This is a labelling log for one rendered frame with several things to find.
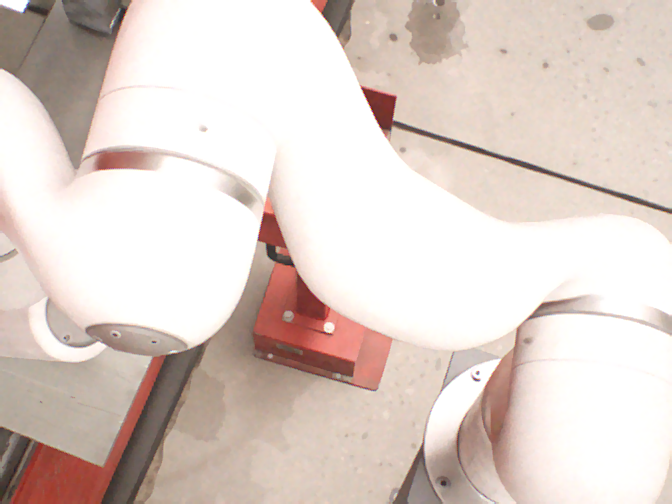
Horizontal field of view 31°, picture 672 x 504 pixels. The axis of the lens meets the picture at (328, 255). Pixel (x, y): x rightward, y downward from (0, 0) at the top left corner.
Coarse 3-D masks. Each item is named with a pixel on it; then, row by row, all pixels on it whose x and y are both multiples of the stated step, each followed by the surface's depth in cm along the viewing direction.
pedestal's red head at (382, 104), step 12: (372, 96) 159; (384, 96) 158; (396, 96) 158; (372, 108) 163; (384, 108) 162; (384, 120) 165; (384, 132) 167; (264, 216) 156; (264, 228) 160; (276, 228) 159; (264, 240) 165; (276, 240) 163
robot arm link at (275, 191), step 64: (192, 0) 62; (256, 0) 63; (128, 64) 62; (192, 64) 61; (256, 64) 62; (320, 64) 66; (128, 128) 60; (192, 128) 60; (256, 128) 62; (320, 128) 67; (256, 192) 62; (320, 192) 69; (384, 192) 68; (448, 192) 75; (320, 256) 70; (384, 256) 69; (448, 256) 71; (512, 256) 75; (576, 256) 80; (640, 256) 84; (384, 320) 72; (448, 320) 73; (512, 320) 77; (640, 320) 84
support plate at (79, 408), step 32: (0, 384) 124; (32, 384) 124; (64, 384) 124; (96, 384) 124; (128, 384) 124; (0, 416) 123; (32, 416) 123; (64, 416) 123; (96, 416) 123; (64, 448) 122; (96, 448) 122
